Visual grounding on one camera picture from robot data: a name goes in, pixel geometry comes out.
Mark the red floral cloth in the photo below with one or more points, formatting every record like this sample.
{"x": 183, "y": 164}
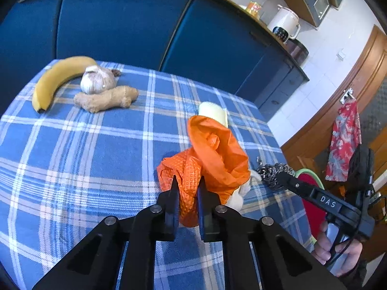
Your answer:
{"x": 346, "y": 136}

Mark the garlic bulb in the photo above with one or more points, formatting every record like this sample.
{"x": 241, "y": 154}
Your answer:
{"x": 96, "y": 80}

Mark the blue kitchen cabinets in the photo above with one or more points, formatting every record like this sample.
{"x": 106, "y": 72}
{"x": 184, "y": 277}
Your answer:
{"x": 214, "y": 42}

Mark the yellow tin can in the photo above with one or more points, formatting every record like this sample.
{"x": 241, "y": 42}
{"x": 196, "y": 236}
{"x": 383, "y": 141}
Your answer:
{"x": 253, "y": 8}

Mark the blue plaid tablecloth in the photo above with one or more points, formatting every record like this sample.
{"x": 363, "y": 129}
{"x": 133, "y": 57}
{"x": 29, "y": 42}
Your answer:
{"x": 65, "y": 170}

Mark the ginger root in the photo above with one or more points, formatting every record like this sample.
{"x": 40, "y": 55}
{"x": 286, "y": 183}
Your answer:
{"x": 118, "y": 97}

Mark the yellow banana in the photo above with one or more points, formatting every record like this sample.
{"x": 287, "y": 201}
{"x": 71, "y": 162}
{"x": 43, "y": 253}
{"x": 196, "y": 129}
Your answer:
{"x": 61, "y": 72}

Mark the steel wool scrubber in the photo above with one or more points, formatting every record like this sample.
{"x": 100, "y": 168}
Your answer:
{"x": 268, "y": 173}

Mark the white electric kettle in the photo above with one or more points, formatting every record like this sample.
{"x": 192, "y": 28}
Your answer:
{"x": 285, "y": 24}

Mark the orange mesh net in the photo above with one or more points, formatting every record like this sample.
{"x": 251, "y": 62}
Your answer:
{"x": 188, "y": 169}

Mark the red bucket green rim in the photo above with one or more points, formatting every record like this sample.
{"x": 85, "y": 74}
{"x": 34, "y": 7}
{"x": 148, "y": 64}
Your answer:
{"x": 314, "y": 214}

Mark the yellow white sponge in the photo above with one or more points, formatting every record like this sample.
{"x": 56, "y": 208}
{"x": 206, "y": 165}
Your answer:
{"x": 214, "y": 111}

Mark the white tissue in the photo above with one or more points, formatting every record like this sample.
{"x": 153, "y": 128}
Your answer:
{"x": 236, "y": 200}

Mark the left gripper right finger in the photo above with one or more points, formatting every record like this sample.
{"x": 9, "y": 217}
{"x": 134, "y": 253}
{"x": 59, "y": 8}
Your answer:
{"x": 206, "y": 203}

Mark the orange plastic bag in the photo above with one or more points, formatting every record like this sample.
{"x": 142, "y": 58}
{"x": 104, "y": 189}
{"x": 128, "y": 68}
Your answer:
{"x": 224, "y": 165}

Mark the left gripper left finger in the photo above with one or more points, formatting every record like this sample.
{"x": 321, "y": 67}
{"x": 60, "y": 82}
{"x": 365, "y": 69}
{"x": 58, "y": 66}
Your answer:
{"x": 169, "y": 218}

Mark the dark rice cooker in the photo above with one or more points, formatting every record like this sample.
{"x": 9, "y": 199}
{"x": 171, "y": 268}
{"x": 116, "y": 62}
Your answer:
{"x": 297, "y": 50}

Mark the wooden door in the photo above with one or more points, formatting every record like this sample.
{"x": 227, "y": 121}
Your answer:
{"x": 309, "y": 147}

